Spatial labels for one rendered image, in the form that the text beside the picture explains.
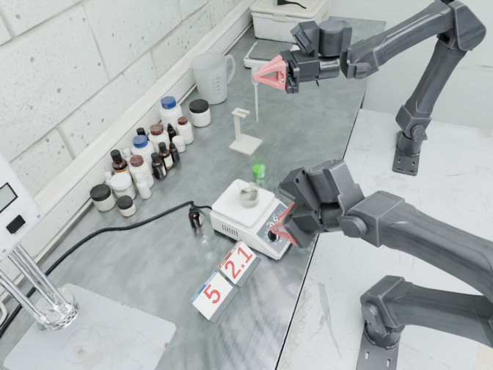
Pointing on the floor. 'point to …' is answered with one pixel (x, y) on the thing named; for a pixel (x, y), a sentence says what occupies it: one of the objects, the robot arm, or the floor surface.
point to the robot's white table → (480, 139)
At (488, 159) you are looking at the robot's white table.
